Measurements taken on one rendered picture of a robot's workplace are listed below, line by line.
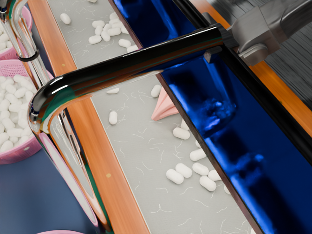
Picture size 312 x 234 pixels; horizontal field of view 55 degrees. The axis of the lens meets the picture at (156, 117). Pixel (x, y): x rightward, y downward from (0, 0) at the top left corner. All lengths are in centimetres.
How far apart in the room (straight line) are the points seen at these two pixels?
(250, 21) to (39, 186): 54
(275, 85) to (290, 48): 28
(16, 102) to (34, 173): 17
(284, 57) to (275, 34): 40
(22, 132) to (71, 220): 21
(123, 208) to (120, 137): 16
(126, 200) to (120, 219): 3
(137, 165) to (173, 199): 10
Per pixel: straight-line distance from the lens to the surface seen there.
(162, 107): 61
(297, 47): 101
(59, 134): 27
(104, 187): 57
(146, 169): 60
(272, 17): 56
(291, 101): 72
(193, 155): 60
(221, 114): 26
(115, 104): 69
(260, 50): 55
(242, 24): 58
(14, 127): 73
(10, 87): 79
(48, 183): 70
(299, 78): 92
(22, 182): 72
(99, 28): 86
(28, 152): 72
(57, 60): 78
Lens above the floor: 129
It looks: 55 degrees down
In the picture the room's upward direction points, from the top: straight up
